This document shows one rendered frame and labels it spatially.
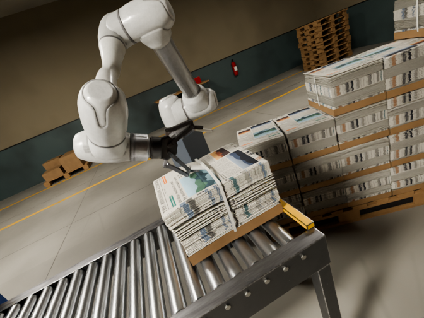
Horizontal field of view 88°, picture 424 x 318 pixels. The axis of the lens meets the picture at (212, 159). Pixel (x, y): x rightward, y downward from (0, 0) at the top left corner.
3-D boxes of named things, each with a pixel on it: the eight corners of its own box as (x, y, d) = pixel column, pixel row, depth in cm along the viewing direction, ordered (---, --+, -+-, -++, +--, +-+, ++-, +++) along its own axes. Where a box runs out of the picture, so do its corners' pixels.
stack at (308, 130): (262, 211, 205) (235, 130, 173) (397, 174, 185) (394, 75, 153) (272, 243, 170) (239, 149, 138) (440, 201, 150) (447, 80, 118)
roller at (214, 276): (179, 213, 105) (184, 221, 107) (211, 294, 62) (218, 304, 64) (188, 207, 106) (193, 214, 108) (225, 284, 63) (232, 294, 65)
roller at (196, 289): (170, 226, 105) (180, 223, 107) (195, 317, 63) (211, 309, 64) (167, 218, 104) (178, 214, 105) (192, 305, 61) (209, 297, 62)
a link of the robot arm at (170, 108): (170, 127, 161) (157, 98, 153) (193, 118, 158) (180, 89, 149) (164, 134, 147) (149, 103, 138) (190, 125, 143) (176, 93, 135)
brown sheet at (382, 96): (308, 105, 162) (307, 99, 161) (348, 90, 158) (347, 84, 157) (334, 117, 128) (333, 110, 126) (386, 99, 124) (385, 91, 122)
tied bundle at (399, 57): (350, 91, 158) (346, 58, 149) (394, 76, 153) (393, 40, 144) (386, 100, 124) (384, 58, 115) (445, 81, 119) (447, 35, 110)
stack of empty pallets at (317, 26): (329, 58, 758) (323, 17, 708) (353, 54, 681) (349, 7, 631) (302, 72, 726) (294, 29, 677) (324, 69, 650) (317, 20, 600)
